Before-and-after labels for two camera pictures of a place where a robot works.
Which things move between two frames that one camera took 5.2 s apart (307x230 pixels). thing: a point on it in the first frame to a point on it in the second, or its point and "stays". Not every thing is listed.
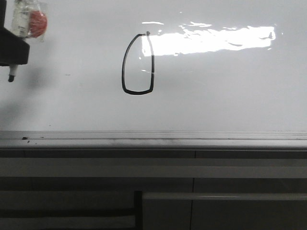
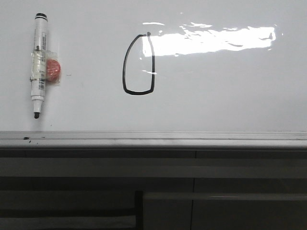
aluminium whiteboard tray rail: [290, 140] stays
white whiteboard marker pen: [21, 11] to [39, 59]
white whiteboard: [162, 65] stays
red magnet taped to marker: [38, 24] to [53, 70]
